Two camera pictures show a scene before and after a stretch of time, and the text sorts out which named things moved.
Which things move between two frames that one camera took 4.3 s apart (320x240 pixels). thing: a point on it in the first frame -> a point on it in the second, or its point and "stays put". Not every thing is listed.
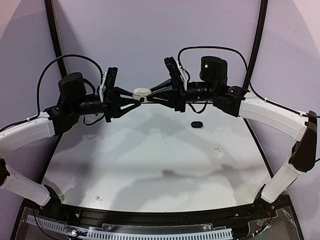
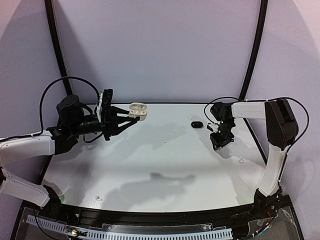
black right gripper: [178, 91] -> [222, 138]
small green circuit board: [72, 232] stays put
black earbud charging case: [196, 124] stays put
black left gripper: [109, 100] -> [107, 122]
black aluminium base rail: [87, 217] stays put
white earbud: [97, 198] stays put
